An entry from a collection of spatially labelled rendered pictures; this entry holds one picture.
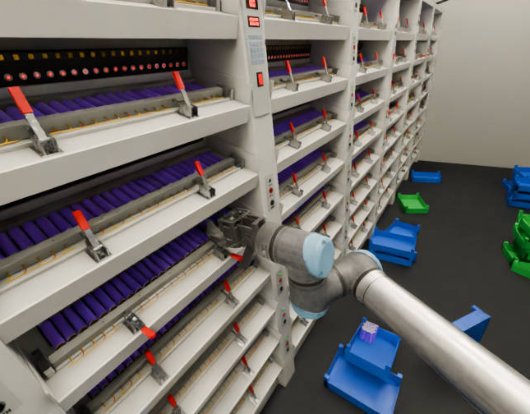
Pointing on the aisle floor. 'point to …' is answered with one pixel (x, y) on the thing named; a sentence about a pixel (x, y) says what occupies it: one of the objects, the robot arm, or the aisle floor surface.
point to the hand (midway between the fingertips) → (210, 228)
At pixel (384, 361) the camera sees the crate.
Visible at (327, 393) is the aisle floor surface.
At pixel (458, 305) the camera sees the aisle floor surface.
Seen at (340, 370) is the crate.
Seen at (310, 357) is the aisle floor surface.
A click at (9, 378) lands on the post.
